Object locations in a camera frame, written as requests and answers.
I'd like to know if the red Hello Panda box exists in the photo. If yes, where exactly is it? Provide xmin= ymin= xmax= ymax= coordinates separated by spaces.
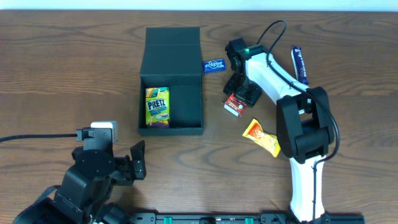
xmin=224 ymin=93 xmax=247 ymax=117

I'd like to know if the green Pretz snack box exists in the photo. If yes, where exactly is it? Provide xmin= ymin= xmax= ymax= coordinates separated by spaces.
xmin=145 ymin=87 xmax=170 ymax=128

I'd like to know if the dark blue chocolate bar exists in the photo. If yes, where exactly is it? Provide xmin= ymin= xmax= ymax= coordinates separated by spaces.
xmin=291 ymin=46 xmax=308 ymax=85

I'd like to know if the black gift box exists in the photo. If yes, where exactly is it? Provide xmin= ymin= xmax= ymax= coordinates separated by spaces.
xmin=138 ymin=27 xmax=204 ymax=136

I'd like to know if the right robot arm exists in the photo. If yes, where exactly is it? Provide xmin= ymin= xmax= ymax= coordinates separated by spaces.
xmin=224 ymin=38 xmax=337 ymax=223

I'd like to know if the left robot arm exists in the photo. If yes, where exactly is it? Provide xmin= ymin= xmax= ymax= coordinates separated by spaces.
xmin=14 ymin=128 xmax=146 ymax=223

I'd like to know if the yellow orange candy packet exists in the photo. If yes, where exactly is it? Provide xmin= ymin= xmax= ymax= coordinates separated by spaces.
xmin=243 ymin=119 xmax=281 ymax=157

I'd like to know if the blue Eclipse mints tin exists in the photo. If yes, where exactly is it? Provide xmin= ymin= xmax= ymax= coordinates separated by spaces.
xmin=202 ymin=58 xmax=226 ymax=73

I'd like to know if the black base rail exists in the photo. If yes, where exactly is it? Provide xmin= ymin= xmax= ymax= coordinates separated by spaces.
xmin=129 ymin=212 xmax=365 ymax=224

